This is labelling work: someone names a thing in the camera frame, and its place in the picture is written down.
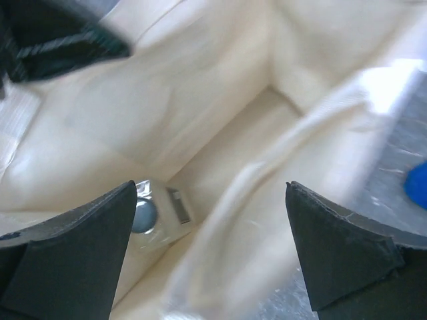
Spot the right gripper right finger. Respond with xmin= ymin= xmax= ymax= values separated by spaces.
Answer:
xmin=286 ymin=181 xmax=426 ymax=320

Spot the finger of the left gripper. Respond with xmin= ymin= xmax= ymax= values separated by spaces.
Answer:
xmin=1 ymin=1 xmax=131 ymax=97

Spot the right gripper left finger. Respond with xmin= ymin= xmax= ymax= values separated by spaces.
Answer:
xmin=1 ymin=181 xmax=137 ymax=320

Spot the clear bottle black label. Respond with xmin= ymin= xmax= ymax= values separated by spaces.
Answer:
xmin=130 ymin=179 xmax=195 ymax=252

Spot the cream canvas tote bag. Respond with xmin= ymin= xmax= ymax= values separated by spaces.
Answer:
xmin=1 ymin=1 xmax=426 ymax=319

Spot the blue cloth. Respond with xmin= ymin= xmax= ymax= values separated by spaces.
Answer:
xmin=404 ymin=162 xmax=427 ymax=209

